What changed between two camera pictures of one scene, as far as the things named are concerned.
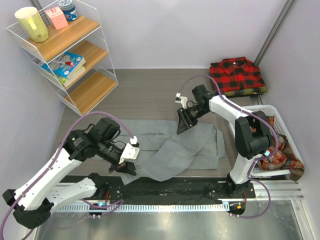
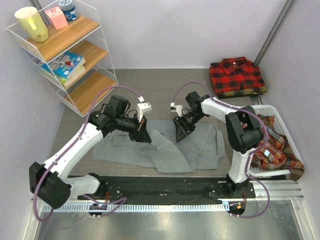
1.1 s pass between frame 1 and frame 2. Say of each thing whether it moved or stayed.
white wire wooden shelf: stayed
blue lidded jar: stayed
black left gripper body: moved
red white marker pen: stayed
